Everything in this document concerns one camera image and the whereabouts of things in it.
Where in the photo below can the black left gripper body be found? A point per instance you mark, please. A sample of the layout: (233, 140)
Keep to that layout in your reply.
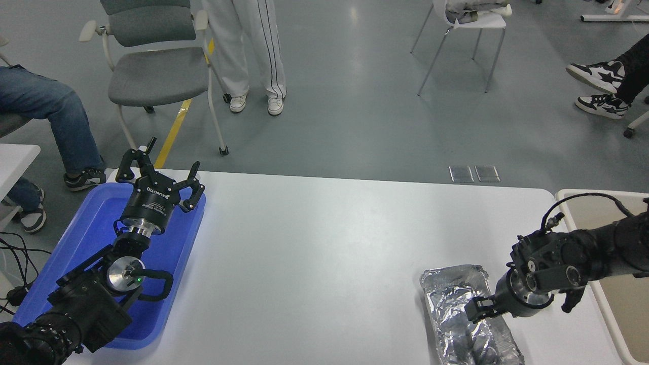
(149, 203)

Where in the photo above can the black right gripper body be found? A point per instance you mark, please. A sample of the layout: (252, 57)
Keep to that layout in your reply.
(512, 304)

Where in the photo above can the foil tray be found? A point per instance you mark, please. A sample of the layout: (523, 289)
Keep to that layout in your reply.
(451, 289)

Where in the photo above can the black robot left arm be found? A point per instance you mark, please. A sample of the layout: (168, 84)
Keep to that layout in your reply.
(86, 304)

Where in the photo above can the metal floor socket plate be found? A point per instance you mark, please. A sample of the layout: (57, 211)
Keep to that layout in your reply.
(461, 174)
(488, 173)

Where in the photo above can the large pale bin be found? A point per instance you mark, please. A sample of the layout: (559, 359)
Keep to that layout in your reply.
(626, 319)

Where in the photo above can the blue plastic tray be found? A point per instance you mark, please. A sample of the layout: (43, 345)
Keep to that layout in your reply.
(91, 238)

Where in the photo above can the grey office chair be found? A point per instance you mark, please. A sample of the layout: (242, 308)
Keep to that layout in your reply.
(157, 76)

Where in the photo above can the person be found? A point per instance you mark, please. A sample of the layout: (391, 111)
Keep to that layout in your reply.
(45, 106)
(238, 45)
(601, 76)

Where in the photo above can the small white table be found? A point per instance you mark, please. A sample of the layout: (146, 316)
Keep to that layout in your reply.
(15, 157)

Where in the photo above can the white chair leg with castor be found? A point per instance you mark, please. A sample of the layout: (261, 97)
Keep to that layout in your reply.
(636, 124)

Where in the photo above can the white-framed rolling chair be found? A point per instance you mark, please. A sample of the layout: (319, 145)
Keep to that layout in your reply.
(613, 18)

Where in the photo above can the white metal-legged chair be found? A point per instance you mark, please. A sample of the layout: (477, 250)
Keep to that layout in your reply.
(481, 21)

